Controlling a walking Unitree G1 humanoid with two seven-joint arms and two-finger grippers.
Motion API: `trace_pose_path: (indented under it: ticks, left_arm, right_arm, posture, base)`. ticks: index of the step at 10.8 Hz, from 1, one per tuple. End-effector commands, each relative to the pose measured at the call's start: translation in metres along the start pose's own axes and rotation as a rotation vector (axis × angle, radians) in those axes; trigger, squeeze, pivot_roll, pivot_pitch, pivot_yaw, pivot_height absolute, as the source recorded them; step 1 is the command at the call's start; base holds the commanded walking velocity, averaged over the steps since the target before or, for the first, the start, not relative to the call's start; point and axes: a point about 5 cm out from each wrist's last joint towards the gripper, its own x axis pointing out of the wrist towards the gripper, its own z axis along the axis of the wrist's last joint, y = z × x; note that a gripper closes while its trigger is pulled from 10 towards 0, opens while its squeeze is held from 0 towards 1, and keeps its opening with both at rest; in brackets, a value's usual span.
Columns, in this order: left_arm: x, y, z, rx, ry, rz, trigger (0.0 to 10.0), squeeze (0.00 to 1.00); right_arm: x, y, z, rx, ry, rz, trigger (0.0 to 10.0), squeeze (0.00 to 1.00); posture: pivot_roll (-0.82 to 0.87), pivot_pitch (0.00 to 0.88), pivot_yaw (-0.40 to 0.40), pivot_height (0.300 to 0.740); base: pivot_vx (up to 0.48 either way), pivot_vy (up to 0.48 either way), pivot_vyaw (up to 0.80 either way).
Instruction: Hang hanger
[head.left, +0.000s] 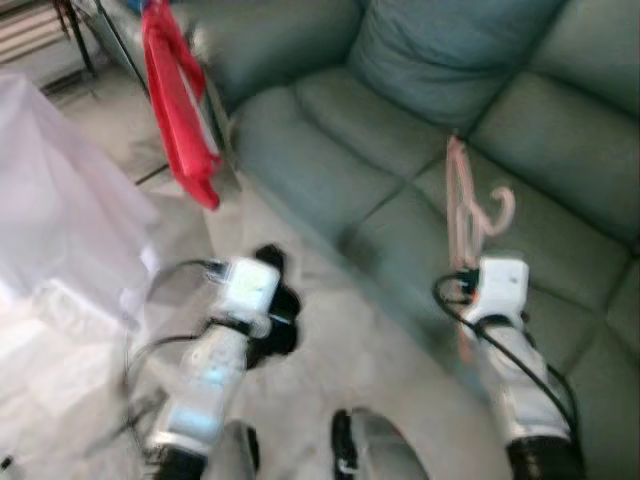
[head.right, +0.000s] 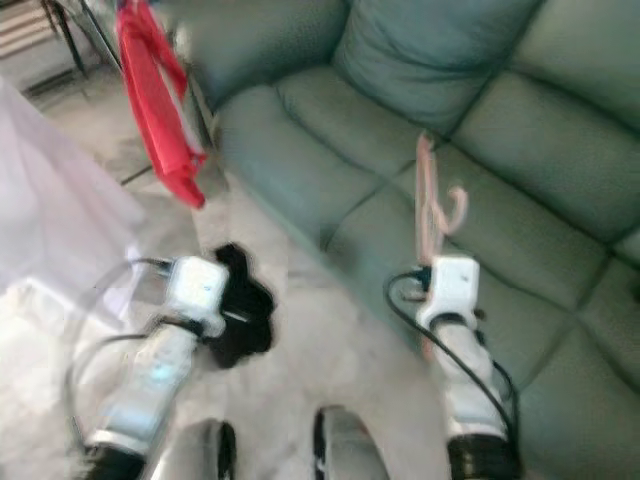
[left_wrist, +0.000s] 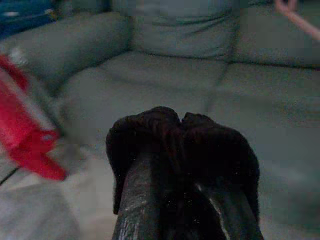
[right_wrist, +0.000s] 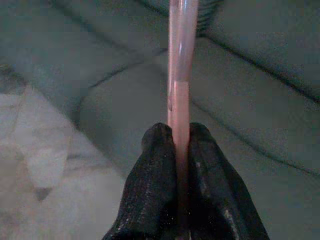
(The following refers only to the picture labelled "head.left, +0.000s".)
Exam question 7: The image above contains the black metal drying rack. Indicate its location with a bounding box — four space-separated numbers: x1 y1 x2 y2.
55 0 241 191

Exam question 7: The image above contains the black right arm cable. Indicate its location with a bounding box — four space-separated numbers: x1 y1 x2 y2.
432 275 583 446

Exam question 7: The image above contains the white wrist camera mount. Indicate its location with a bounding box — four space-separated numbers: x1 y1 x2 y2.
478 257 531 319
222 258 281 323

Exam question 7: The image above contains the black garment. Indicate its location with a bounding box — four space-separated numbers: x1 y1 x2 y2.
245 243 303 369

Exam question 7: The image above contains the white shirt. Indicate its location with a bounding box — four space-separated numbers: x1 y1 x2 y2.
0 70 161 326

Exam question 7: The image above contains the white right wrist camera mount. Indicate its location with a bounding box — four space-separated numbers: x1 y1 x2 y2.
478 257 531 319

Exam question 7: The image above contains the green sofa cushion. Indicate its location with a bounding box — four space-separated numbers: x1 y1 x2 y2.
347 0 571 128

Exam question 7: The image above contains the pink plastic hanger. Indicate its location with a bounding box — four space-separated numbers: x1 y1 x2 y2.
445 135 517 363

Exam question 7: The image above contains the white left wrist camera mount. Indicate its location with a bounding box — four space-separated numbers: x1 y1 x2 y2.
222 258 281 323

